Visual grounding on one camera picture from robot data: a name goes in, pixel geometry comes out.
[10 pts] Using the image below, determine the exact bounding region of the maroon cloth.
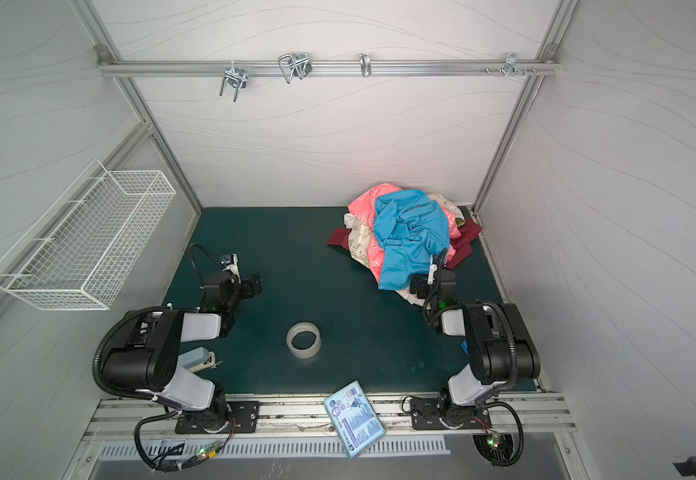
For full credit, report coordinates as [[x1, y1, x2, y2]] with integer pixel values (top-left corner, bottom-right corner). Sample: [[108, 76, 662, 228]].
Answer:
[[327, 219, 482, 269]]

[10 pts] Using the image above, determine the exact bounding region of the white wire basket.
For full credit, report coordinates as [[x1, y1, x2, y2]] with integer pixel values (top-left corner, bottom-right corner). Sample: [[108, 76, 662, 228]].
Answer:
[[0, 159, 176, 311]]

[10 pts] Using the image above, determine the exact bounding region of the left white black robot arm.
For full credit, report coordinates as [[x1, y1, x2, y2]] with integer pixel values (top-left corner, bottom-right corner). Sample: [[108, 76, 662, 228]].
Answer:
[[92, 254, 263, 435]]

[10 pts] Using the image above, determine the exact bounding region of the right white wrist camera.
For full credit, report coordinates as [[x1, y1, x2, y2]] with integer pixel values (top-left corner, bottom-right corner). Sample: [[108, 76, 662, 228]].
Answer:
[[427, 255, 439, 285]]

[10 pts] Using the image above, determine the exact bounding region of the small metal bracket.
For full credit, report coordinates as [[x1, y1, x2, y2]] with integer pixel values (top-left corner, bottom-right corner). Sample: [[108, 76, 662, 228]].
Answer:
[[359, 53, 372, 78]]

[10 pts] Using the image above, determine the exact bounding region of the blue printed booklet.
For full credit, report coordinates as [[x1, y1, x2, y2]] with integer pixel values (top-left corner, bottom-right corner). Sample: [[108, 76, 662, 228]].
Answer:
[[323, 381, 386, 459]]

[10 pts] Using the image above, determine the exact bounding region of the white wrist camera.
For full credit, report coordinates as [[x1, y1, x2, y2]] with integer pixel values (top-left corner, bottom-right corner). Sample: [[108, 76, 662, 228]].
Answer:
[[219, 253, 241, 281], [427, 255, 439, 285]]

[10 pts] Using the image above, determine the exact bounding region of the metal bolt bracket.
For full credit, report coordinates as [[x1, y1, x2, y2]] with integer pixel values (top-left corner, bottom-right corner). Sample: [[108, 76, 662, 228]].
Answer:
[[484, 53, 537, 77]]

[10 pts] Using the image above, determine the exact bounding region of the pink patterned cloth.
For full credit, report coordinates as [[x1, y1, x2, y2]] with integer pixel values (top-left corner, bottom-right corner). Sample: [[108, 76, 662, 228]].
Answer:
[[347, 182, 463, 284]]

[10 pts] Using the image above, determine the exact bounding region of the clear tape roll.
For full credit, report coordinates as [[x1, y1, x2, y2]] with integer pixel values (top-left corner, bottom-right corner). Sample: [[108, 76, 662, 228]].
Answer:
[[286, 322, 322, 360]]

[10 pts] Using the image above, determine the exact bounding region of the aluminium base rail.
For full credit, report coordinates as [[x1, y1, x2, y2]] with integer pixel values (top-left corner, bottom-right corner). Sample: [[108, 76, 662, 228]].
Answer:
[[82, 392, 577, 441]]

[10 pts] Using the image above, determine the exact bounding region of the grey stapler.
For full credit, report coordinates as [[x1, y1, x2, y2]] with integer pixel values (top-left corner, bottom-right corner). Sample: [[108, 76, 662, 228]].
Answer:
[[178, 347, 222, 373]]

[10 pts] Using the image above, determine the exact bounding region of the aluminium cross rail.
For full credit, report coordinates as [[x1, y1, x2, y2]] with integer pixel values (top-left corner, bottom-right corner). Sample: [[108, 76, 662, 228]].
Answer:
[[98, 58, 561, 78]]

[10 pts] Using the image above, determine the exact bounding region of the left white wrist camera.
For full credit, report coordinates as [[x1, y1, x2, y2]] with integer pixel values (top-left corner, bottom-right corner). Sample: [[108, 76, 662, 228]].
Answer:
[[219, 253, 241, 281]]

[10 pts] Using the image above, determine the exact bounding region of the metal u-bolt clamp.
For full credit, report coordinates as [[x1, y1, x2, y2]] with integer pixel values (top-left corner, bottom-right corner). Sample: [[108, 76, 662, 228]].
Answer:
[[277, 52, 313, 84]]

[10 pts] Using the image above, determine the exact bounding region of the metal hook clamp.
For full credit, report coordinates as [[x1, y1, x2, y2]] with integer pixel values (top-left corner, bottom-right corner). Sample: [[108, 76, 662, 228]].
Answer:
[[219, 63, 248, 102]]

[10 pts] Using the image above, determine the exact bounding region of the blue cloth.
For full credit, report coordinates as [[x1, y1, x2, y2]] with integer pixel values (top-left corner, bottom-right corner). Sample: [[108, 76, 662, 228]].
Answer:
[[373, 190, 451, 291]]

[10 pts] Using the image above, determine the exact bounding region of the cream patterned cloth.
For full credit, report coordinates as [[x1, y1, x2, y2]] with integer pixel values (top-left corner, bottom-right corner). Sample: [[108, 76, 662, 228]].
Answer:
[[343, 191, 467, 307]]

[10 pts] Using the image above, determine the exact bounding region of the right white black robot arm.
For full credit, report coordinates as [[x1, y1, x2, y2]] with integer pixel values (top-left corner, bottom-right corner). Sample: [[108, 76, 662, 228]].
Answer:
[[402, 269, 541, 432]]

